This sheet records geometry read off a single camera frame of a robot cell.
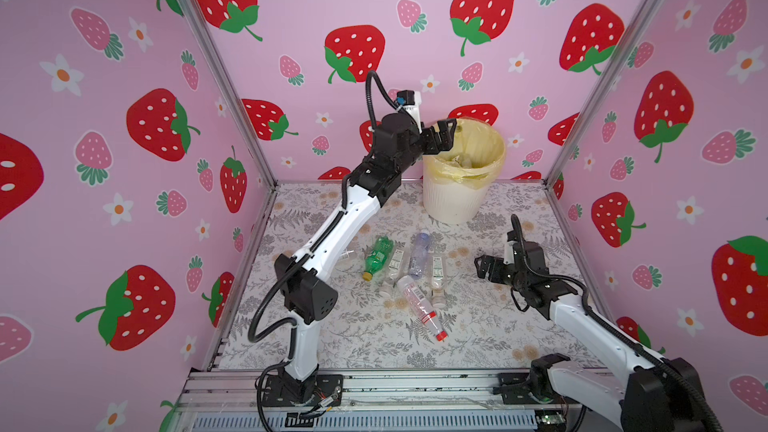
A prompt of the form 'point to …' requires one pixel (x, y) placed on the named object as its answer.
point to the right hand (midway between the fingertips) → (488, 261)
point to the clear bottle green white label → (438, 274)
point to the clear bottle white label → (396, 267)
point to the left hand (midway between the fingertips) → (444, 121)
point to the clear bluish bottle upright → (420, 256)
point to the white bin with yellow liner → (456, 183)
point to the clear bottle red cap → (421, 305)
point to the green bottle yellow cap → (378, 257)
